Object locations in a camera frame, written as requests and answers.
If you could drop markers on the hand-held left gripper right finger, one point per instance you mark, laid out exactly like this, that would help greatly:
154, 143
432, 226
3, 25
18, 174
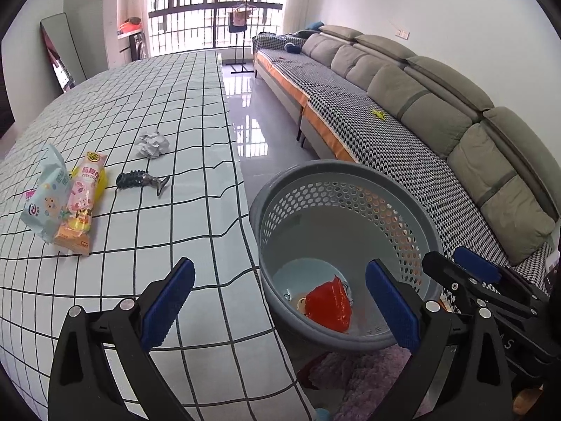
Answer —
392, 302

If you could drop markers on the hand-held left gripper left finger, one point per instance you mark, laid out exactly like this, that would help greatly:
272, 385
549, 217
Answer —
168, 302

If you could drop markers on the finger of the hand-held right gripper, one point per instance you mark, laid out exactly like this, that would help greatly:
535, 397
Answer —
475, 263
442, 267

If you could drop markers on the red plastic bag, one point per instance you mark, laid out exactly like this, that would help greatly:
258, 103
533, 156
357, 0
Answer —
328, 307

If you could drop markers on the grey perforated plastic basket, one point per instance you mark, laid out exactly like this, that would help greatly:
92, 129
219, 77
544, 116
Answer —
333, 237

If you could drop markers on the dark spiky fish toy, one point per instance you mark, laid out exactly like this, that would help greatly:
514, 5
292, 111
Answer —
131, 180

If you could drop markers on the pink snack packet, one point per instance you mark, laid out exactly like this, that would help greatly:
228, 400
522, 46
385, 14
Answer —
81, 201

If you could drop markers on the white paper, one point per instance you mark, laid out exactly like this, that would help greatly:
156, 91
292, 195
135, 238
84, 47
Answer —
151, 144

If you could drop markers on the light blue snack packet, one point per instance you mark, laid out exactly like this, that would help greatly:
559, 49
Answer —
46, 197

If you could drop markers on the pink fluffy rug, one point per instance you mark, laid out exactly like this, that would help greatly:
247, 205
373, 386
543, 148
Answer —
363, 372

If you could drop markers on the small yellow toy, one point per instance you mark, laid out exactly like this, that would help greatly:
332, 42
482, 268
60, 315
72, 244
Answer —
378, 115

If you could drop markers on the houndstooth sofa cover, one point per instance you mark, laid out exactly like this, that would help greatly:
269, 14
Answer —
350, 109

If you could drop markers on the grey sofa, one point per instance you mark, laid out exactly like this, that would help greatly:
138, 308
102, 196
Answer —
394, 79

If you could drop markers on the black clothes stand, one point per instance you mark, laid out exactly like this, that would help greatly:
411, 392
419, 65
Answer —
240, 63

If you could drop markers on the washing machine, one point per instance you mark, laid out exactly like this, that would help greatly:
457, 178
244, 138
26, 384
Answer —
140, 46

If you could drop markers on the dark blue cushion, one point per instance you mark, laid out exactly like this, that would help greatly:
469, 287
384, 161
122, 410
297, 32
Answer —
289, 47

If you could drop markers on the leaning floor mirror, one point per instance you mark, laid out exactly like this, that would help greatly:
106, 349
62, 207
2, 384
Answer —
63, 52

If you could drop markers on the teal cloth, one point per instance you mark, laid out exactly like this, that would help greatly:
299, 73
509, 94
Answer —
314, 25

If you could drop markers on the orange basin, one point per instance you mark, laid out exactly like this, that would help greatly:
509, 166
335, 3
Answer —
130, 26

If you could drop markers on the dark hanging garment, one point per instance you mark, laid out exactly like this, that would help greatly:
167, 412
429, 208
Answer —
238, 21

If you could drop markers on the black window grille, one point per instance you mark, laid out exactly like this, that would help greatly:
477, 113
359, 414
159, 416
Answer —
210, 13

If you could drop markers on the white wall switch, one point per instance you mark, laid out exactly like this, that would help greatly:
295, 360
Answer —
401, 33

